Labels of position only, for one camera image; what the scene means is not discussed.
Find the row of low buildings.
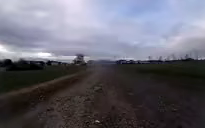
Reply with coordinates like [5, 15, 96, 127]
[115, 54, 205, 66]

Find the flat green field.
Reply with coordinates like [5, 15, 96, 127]
[117, 61, 205, 101]

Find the row of dark bushes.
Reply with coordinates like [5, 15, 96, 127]
[0, 58, 75, 72]

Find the grass verge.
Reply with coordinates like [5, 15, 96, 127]
[0, 64, 88, 97]

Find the brown dirt gravel track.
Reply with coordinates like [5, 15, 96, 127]
[0, 63, 205, 128]

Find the tall pale building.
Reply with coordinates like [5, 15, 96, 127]
[73, 53, 87, 66]

